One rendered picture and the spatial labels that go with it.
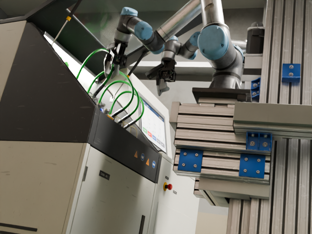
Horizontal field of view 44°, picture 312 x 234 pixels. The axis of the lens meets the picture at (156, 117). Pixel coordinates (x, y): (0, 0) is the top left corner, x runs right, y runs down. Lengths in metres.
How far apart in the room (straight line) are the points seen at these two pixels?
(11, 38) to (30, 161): 0.77
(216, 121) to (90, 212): 0.63
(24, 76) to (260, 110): 1.17
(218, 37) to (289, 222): 0.74
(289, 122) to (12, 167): 1.16
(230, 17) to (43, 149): 3.35
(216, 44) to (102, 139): 0.63
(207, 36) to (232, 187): 0.59
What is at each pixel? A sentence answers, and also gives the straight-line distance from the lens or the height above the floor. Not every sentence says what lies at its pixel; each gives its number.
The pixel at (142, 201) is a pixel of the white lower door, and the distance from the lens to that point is 2.06.
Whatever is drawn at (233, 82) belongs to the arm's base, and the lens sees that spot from 1.58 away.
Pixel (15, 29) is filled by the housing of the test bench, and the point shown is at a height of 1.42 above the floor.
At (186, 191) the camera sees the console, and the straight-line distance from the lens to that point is 2.60.
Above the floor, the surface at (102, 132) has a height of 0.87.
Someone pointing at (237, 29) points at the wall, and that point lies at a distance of 4.59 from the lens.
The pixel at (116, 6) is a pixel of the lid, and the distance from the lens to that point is 2.29.
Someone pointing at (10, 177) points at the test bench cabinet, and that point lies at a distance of 1.83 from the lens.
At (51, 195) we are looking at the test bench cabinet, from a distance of 1.65.
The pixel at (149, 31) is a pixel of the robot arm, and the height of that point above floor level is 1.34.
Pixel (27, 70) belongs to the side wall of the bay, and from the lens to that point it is 2.03.
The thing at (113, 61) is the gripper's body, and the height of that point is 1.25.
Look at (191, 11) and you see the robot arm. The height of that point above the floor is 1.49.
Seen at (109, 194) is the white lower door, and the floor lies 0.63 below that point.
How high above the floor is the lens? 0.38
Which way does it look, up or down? 20 degrees up
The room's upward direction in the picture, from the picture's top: 10 degrees clockwise
